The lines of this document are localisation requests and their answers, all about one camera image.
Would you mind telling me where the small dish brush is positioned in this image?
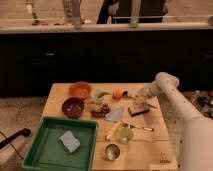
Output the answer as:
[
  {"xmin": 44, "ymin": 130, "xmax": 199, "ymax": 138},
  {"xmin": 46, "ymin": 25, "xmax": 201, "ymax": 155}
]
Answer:
[{"xmin": 121, "ymin": 90, "xmax": 159, "ymax": 110}]

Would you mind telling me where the person in dark clothes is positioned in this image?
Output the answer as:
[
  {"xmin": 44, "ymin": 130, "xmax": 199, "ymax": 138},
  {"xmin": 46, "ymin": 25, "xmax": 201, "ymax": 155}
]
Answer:
[{"xmin": 97, "ymin": 0, "xmax": 168, "ymax": 24}]

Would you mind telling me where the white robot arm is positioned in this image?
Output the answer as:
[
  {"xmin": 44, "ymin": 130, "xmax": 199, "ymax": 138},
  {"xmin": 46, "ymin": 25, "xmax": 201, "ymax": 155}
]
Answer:
[{"xmin": 137, "ymin": 72, "xmax": 213, "ymax": 171}]

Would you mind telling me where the orange fruit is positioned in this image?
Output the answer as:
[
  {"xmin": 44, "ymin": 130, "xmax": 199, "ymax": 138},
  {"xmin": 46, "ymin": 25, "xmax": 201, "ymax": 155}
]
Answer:
[{"xmin": 112, "ymin": 89, "xmax": 122, "ymax": 100}]

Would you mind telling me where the small steel cup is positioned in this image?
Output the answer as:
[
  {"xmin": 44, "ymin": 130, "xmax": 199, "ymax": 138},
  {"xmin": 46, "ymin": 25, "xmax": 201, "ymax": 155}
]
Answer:
[{"xmin": 104, "ymin": 144, "xmax": 120, "ymax": 161}]

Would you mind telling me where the bunch of brown grapes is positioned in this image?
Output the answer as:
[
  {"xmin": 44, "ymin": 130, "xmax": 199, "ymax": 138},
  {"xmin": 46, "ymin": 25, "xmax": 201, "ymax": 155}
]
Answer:
[{"xmin": 91, "ymin": 104, "xmax": 111, "ymax": 118}]

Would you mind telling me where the grey cloth piece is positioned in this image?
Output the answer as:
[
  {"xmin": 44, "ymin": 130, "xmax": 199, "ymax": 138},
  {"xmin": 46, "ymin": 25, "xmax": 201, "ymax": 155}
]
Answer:
[{"xmin": 105, "ymin": 107, "xmax": 124, "ymax": 122}]

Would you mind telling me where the white green cup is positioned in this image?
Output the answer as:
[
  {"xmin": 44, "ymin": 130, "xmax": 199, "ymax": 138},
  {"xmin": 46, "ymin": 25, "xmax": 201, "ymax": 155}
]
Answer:
[{"xmin": 91, "ymin": 89, "xmax": 109, "ymax": 103}]

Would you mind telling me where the black handle tool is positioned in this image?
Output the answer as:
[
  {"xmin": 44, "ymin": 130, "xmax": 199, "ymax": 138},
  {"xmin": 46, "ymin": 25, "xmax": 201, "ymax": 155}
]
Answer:
[{"xmin": 0, "ymin": 128, "xmax": 31, "ymax": 149}]

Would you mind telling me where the wooden table board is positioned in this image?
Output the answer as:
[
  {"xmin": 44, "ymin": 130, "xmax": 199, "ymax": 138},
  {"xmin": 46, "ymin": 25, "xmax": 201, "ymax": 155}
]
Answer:
[{"xmin": 42, "ymin": 83, "xmax": 177, "ymax": 171}]

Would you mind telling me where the grey sponge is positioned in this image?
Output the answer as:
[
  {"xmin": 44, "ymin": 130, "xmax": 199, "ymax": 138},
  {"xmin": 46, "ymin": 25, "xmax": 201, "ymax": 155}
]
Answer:
[{"xmin": 60, "ymin": 131, "xmax": 80, "ymax": 153}]

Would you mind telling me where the dark maroon bowl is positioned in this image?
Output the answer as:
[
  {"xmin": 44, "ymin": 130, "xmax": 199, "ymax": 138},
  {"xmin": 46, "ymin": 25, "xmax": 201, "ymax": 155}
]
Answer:
[{"xmin": 62, "ymin": 97, "xmax": 84, "ymax": 118}]

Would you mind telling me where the green plastic tray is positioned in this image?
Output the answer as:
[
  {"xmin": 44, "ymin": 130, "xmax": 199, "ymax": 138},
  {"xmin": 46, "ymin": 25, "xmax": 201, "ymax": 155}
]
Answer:
[{"xmin": 22, "ymin": 117, "xmax": 98, "ymax": 171}]

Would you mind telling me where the green plastic cup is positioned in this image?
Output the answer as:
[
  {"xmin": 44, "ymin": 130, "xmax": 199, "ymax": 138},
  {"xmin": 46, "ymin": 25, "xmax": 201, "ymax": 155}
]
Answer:
[{"xmin": 119, "ymin": 128, "xmax": 134, "ymax": 144}]

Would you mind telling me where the brown block sponge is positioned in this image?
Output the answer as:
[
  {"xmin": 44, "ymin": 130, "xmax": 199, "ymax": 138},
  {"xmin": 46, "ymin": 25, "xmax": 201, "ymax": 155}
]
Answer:
[{"xmin": 128, "ymin": 107, "xmax": 149, "ymax": 117}]

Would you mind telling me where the yellow handled knife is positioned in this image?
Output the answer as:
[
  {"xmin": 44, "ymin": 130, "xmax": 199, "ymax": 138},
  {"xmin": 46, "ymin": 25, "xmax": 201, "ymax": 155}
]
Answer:
[{"xmin": 105, "ymin": 121, "xmax": 121, "ymax": 141}]

